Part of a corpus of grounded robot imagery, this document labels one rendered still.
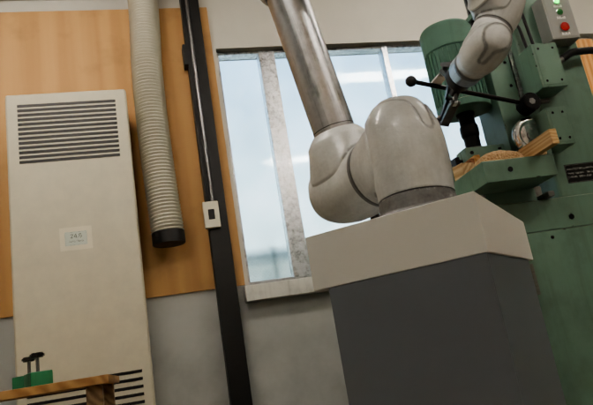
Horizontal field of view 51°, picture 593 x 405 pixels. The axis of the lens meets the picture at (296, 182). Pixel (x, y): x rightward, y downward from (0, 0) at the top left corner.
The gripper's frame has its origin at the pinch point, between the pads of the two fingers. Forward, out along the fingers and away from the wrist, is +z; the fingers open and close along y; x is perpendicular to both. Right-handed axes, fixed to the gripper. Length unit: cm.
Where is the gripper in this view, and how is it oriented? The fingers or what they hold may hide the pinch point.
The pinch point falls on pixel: (435, 103)
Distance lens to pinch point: 194.1
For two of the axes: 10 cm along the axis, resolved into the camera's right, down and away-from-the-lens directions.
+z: -1.5, 2.8, 9.5
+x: -9.9, -1.2, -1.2
